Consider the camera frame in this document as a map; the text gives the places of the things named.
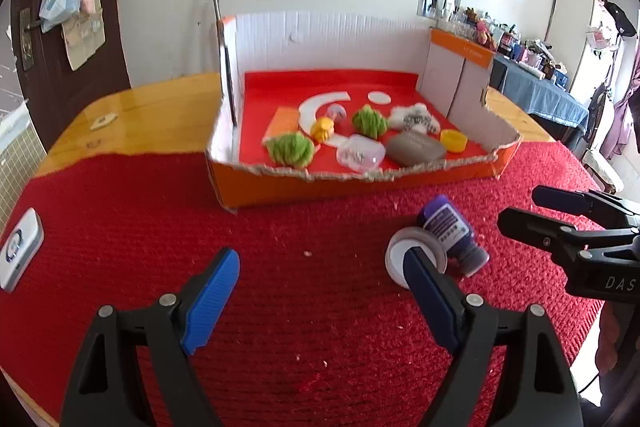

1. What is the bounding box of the purple paint bottle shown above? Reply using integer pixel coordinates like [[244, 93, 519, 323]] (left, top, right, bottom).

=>
[[416, 195, 490, 278]]

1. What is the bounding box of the metal mop pole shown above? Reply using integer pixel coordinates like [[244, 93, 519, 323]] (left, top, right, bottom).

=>
[[207, 0, 238, 128]]

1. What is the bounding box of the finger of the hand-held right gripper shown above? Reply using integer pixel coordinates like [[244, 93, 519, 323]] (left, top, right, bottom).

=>
[[531, 185, 640, 229], [497, 207, 640, 258]]

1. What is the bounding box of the yellow bottle cap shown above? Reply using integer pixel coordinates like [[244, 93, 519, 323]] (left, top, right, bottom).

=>
[[440, 130, 470, 152]]

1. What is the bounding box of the clear plastic bag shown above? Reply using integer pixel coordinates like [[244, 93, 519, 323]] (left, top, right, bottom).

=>
[[39, 0, 81, 32]]

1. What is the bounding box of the metal door handle plate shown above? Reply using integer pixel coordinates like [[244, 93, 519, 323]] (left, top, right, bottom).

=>
[[19, 8, 35, 70]]

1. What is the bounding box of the person's right forearm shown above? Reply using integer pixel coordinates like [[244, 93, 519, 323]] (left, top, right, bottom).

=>
[[597, 301, 633, 380]]

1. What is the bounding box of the orange cardboard box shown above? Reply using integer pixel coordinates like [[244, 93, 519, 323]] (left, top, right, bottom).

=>
[[205, 11, 523, 212]]

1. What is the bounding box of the small clear plastic box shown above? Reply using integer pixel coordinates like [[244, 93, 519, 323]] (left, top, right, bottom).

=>
[[336, 134, 387, 172]]

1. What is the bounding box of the beige hanging organiser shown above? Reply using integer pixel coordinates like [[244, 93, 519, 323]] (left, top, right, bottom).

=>
[[62, 9, 107, 72]]

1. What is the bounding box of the small green yarn pompom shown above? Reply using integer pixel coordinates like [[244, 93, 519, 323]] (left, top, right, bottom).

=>
[[351, 104, 389, 140]]

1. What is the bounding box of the orange packet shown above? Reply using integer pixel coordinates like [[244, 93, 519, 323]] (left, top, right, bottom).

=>
[[264, 107, 304, 140]]

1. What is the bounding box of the yellow toy figure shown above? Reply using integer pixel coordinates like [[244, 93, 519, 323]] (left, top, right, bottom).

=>
[[310, 117, 337, 144]]

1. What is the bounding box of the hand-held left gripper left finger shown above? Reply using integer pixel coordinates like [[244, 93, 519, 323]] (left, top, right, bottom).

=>
[[60, 248, 241, 427]]

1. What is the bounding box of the purple hanging garment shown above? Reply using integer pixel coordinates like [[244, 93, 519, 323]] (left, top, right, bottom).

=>
[[600, 52, 640, 162]]

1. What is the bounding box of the large green yarn pompom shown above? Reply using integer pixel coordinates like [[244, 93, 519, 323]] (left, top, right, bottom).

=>
[[265, 132, 316, 168]]

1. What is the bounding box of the red knitted mat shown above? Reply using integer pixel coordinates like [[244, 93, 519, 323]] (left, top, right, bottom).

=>
[[0, 139, 621, 427]]

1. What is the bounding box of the white fluffy plush toy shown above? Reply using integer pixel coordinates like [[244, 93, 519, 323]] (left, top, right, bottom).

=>
[[389, 103, 442, 134]]

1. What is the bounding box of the white jar lid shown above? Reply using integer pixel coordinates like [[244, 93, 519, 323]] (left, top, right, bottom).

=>
[[385, 227, 449, 290]]

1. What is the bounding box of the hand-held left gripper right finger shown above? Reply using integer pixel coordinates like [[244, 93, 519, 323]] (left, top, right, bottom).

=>
[[402, 246, 586, 427]]

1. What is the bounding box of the brown door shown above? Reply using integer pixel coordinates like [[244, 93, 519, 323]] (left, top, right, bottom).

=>
[[7, 0, 132, 122]]

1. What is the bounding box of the table with blue cloth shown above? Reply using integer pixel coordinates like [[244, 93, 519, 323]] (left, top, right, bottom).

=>
[[492, 56, 590, 142]]

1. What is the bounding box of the white electronic device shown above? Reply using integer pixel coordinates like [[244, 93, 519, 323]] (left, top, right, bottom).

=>
[[0, 207, 45, 293]]

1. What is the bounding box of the white cabinet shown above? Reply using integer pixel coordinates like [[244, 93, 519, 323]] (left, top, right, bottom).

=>
[[545, 0, 612, 108]]

